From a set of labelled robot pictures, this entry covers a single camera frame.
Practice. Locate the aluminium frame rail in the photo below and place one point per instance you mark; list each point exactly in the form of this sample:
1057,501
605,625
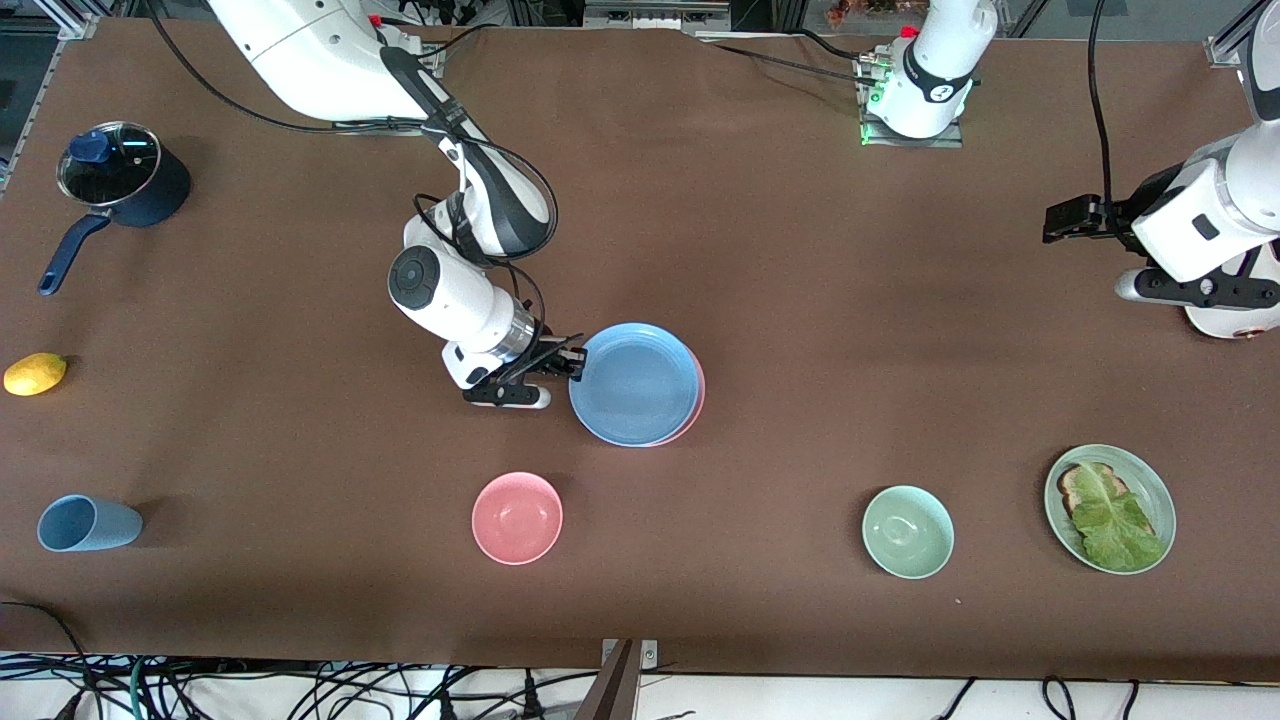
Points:
1225,48
75,25

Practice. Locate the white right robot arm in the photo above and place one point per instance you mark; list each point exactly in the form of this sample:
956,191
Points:
450,300

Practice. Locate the green plate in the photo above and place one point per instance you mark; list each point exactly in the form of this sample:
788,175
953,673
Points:
1150,495

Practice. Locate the pink bowl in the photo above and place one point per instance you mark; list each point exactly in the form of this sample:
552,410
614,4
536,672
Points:
517,518

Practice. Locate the toast slice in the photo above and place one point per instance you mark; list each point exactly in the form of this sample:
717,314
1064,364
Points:
1072,488

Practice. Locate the green lettuce leaf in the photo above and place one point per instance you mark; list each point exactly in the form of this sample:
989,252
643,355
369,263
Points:
1115,520

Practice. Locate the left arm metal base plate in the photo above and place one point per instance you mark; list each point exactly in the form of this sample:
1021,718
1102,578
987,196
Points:
950,140

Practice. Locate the yellow lemon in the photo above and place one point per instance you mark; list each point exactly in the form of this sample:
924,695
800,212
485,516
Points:
35,374

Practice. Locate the dark support post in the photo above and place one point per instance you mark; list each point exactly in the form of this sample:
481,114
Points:
615,690

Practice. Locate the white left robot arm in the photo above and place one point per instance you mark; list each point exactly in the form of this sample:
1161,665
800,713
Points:
935,70

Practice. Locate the white toaster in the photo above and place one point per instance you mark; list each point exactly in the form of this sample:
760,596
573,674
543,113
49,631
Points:
1230,325

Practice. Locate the green bowl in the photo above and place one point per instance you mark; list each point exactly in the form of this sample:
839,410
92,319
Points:
908,532

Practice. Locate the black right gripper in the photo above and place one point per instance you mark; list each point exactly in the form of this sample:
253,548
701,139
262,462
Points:
547,353

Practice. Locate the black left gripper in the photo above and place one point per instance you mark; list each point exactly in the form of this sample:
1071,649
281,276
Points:
1118,218

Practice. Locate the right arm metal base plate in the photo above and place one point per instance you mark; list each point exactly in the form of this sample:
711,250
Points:
432,58

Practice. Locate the metal table edge bracket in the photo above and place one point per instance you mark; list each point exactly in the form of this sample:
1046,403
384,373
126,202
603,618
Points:
648,653

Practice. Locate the glass lid with blue knob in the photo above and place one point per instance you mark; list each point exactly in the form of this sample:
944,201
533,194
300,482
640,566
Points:
125,165

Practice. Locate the pink plate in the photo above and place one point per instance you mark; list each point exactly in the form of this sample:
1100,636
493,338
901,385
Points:
700,395

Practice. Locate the dark blue saucepan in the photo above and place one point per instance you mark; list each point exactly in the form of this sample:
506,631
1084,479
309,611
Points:
172,190

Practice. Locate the blue cup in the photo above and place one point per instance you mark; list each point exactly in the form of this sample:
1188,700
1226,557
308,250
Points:
95,525

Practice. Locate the blue plate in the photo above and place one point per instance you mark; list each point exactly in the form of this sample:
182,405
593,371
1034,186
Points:
632,385

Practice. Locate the grey power strip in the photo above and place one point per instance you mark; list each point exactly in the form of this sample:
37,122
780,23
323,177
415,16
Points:
655,15

